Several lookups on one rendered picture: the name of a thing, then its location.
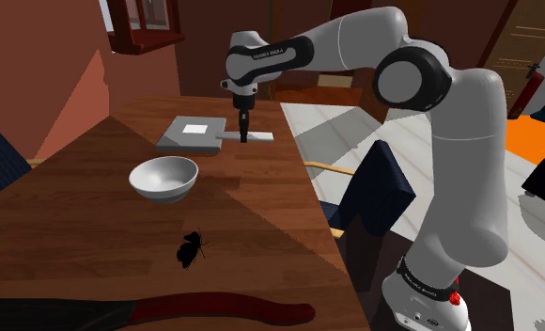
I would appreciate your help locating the dark robot stand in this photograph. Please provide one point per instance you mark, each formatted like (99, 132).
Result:
(368, 266)

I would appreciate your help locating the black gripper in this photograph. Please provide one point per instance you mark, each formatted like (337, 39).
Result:
(243, 114)

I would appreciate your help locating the black butterfly figure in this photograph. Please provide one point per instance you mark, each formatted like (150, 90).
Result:
(189, 250)

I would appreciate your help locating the white bowl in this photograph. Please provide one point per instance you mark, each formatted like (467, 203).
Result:
(163, 178)

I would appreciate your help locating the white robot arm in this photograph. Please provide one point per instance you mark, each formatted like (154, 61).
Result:
(465, 183)

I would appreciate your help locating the brown wooden door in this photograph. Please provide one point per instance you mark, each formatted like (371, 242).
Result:
(517, 50)

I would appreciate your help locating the dark red framed window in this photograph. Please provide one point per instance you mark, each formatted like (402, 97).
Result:
(139, 27)

